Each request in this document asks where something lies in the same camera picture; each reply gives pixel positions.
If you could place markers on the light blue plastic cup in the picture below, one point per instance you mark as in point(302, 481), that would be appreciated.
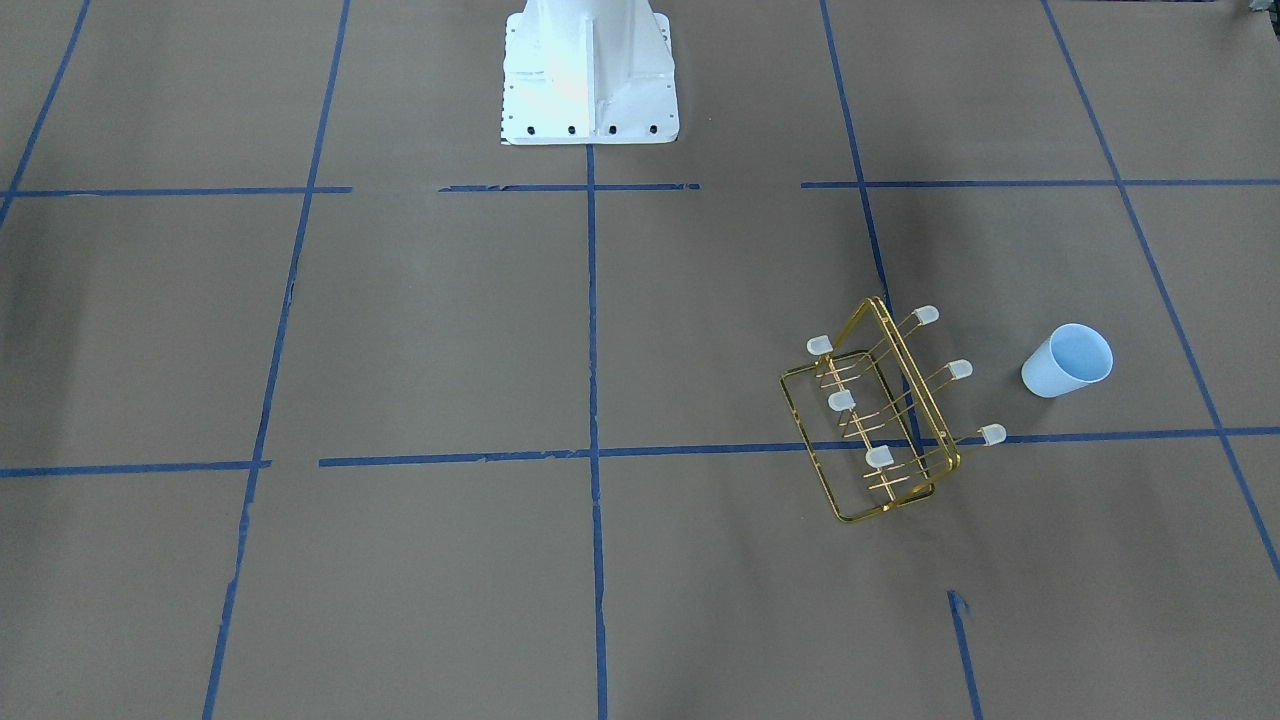
point(1074, 356)

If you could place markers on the gold wire cup holder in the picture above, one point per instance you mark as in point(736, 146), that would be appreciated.
point(870, 417)

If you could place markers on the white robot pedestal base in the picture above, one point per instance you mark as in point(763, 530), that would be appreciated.
point(577, 72)

